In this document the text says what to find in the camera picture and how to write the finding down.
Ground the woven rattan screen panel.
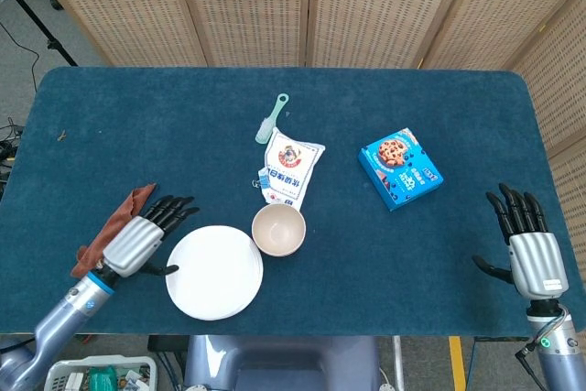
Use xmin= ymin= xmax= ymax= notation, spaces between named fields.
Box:
xmin=306 ymin=0 xmax=478 ymax=70
xmin=20 ymin=0 xmax=207 ymax=68
xmin=547 ymin=143 xmax=586 ymax=285
xmin=503 ymin=0 xmax=586 ymax=159
xmin=420 ymin=0 xmax=586 ymax=71
xmin=171 ymin=0 xmax=313 ymax=68

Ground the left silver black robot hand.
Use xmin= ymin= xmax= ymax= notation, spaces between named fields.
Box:
xmin=101 ymin=195 xmax=201 ymax=278

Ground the green handled white brush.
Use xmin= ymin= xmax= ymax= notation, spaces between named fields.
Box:
xmin=255 ymin=92 xmax=290 ymax=145

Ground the white metal tube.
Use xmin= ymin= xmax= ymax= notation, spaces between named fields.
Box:
xmin=392 ymin=335 xmax=407 ymax=391

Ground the black tripod stand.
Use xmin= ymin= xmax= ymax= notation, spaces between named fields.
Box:
xmin=0 ymin=0 xmax=79 ymax=67

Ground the multicoloured wrist wire bundle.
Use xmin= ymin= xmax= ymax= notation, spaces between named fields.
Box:
xmin=530 ymin=304 xmax=571 ymax=351

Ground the white plastic basket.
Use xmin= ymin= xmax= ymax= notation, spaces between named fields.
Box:
xmin=44 ymin=353 xmax=159 ymax=391

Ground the white round plate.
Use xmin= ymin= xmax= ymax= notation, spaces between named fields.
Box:
xmin=201 ymin=229 xmax=266 ymax=320
xmin=165 ymin=224 xmax=263 ymax=321

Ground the black cable tangle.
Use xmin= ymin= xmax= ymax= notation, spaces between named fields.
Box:
xmin=0 ymin=116 xmax=25 ymax=184

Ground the brown cloth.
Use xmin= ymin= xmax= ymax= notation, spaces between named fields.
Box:
xmin=69 ymin=182 xmax=158 ymax=278

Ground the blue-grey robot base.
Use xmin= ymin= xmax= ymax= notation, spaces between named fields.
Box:
xmin=182 ymin=334 xmax=382 ymax=391

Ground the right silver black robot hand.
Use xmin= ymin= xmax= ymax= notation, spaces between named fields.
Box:
xmin=472 ymin=182 xmax=570 ymax=301

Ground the green packet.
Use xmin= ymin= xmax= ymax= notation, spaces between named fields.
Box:
xmin=89 ymin=365 xmax=121 ymax=391

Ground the blue binder clip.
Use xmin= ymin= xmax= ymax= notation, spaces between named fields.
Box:
xmin=250 ymin=168 xmax=272 ymax=190

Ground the blue cookie box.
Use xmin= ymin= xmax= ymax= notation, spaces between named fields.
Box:
xmin=357 ymin=127 xmax=445 ymax=213

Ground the thin black floor cable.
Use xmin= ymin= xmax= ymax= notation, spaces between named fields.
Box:
xmin=0 ymin=22 xmax=40 ymax=94

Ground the off-white bowl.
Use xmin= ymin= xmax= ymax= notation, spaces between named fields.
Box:
xmin=251 ymin=204 xmax=307 ymax=251
xmin=255 ymin=238 xmax=305 ymax=258

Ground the black plug cable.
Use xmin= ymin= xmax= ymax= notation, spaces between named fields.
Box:
xmin=514 ymin=343 xmax=548 ymax=391

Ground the dark blue tablecloth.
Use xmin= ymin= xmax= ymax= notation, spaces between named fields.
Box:
xmin=0 ymin=65 xmax=586 ymax=337

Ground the white sugar bag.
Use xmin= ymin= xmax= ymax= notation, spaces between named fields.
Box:
xmin=262 ymin=126 xmax=327 ymax=212

